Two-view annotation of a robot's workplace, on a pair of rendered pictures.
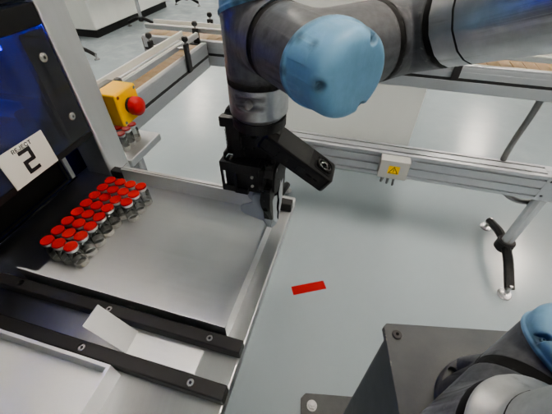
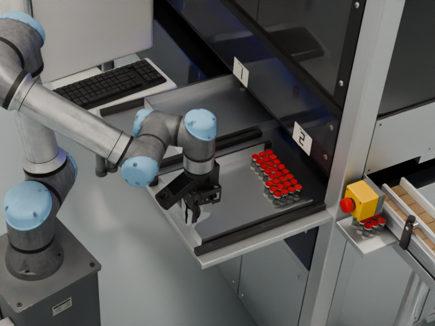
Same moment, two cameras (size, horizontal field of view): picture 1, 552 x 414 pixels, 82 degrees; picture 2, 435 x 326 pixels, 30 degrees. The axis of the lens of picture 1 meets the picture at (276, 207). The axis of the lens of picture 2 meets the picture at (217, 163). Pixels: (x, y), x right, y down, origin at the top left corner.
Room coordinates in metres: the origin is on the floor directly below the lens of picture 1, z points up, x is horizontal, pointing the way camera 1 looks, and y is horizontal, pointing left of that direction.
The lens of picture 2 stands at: (1.41, -1.03, 2.44)
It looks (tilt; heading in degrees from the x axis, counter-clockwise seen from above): 42 degrees down; 133
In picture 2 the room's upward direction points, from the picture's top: 5 degrees clockwise
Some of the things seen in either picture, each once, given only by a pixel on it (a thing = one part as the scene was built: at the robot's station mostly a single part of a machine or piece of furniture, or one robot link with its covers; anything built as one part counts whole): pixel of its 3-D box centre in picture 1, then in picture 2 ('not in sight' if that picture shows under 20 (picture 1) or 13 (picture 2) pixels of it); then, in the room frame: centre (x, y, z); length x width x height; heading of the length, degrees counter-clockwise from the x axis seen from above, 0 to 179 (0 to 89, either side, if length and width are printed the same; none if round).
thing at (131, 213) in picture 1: (130, 210); (268, 189); (0.42, 0.27, 0.90); 0.02 x 0.02 x 0.05
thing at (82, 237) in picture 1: (108, 220); (268, 179); (0.39, 0.30, 0.90); 0.18 x 0.02 x 0.05; 164
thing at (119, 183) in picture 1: (97, 218); (276, 176); (0.40, 0.32, 0.90); 0.18 x 0.02 x 0.05; 164
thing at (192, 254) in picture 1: (163, 236); (234, 192); (0.36, 0.19, 0.90); 0.34 x 0.26 x 0.04; 74
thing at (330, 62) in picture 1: (326, 55); (156, 131); (0.31, -0.05, 1.21); 0.11 x 0.11 x 0.08; 32
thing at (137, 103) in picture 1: (134, 105); (348, 205); (0.65, 0.31, 0.99); 0.04 x 0.04 x 0.04; 74
